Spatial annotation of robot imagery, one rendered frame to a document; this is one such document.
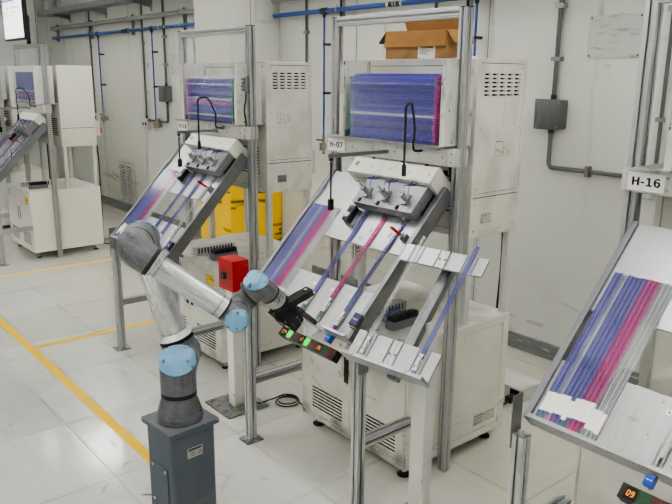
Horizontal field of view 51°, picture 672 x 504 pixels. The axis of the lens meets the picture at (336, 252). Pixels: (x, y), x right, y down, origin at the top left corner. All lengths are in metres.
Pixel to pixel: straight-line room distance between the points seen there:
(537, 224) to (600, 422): 2.45
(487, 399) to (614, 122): 1.65
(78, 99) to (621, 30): 4.71
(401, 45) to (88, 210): 4.36
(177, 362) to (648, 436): 1.37
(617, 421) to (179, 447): 1.31
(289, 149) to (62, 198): 3.33
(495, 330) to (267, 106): 1.73
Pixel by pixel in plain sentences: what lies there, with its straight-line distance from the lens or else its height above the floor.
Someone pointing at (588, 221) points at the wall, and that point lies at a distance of 4.17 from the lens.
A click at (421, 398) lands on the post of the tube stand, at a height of 0.55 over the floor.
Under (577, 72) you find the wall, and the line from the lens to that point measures 4.17.
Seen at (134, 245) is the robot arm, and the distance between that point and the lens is 2.24.
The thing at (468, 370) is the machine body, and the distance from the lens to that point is 3.16.
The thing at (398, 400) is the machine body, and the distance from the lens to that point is 2.95.
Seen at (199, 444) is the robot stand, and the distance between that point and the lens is 2.42.
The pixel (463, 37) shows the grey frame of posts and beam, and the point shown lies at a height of 1.79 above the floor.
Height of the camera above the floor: 1.64
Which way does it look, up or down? 14 degrees down
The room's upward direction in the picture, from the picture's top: 1 degrees clockwise
